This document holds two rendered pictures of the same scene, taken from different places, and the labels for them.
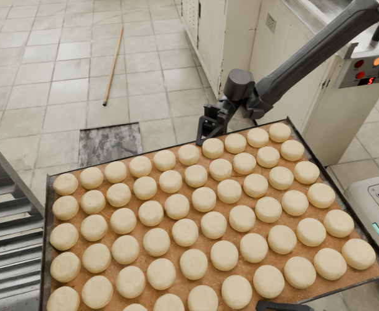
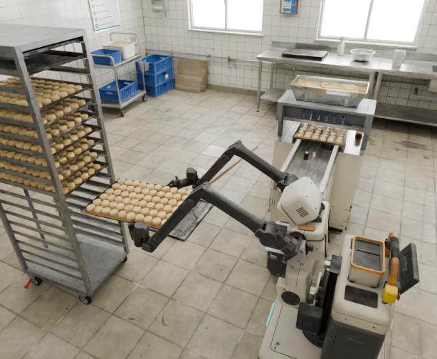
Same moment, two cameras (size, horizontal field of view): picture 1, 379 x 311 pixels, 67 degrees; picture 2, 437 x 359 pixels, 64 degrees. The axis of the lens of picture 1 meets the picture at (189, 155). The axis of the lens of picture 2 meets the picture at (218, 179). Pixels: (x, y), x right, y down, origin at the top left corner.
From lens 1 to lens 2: 181 cm
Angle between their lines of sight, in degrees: 33
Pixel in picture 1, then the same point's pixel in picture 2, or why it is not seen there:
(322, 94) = (273, 209)
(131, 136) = (203, 209)
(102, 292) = (105, 203)
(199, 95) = (265, 205)
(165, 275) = (119, 206)
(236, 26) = (280, 164)
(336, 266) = (156, 221)
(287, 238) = (153, 212)
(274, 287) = (138, 217)
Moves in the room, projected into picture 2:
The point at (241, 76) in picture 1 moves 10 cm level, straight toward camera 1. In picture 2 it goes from (191, 170) to (178, 176)
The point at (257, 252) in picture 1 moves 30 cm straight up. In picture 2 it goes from (143, 211) to (136, 166)
